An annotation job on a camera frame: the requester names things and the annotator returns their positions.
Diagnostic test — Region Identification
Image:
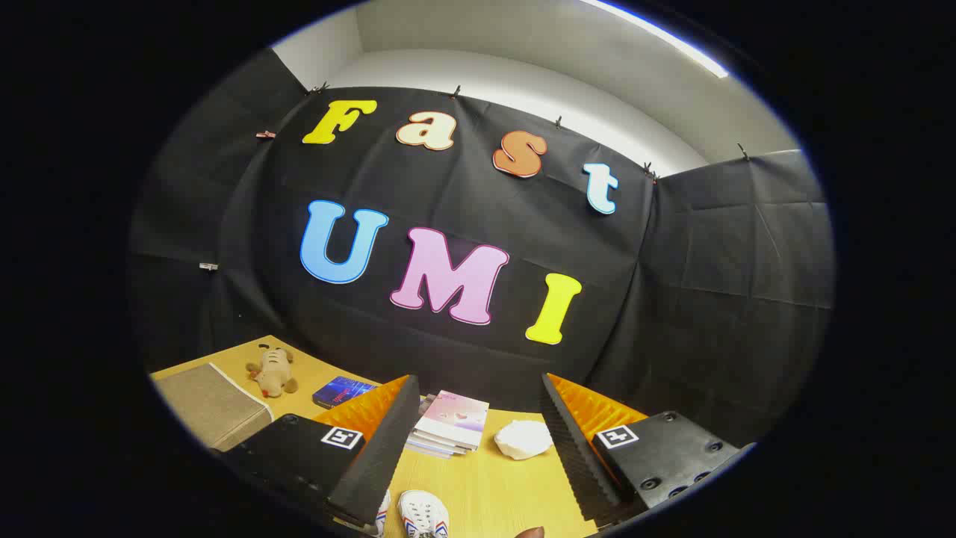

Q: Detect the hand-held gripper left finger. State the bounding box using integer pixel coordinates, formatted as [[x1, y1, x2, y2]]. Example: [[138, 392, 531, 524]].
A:
[[211, 375, 421, 528]]

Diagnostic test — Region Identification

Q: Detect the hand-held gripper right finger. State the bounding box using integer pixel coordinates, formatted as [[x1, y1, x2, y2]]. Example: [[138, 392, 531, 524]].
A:
[[541, 372, 757, 528]]

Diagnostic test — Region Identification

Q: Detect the beige fabric storage box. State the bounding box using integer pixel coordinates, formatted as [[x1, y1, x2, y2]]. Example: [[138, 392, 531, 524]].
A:
[[153, 363, 274, 451]]

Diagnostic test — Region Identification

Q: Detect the grey book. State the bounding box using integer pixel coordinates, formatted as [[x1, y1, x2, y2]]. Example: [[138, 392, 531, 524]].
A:
[[409, 394, 471, 454]]

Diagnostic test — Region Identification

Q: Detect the light blue book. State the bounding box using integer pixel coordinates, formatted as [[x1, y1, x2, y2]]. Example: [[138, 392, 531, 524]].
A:
[[407, 396, 468, 459]]

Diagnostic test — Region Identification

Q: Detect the white plush toy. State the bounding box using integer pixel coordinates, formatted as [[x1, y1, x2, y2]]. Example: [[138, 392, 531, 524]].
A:
[[494, 420, 553, 460]]

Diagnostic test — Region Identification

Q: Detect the dark blue book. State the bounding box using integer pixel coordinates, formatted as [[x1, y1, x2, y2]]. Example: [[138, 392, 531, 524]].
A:
[[312, 376, 378, 409]]

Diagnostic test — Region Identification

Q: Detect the pink cover book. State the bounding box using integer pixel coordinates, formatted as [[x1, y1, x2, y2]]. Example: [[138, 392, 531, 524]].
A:
[[415, 390, 490, 451]]

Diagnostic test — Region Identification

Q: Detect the beige plush toy dog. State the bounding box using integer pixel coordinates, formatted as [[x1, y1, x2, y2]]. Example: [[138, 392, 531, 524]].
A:
[[246, 345, 298, 398]]

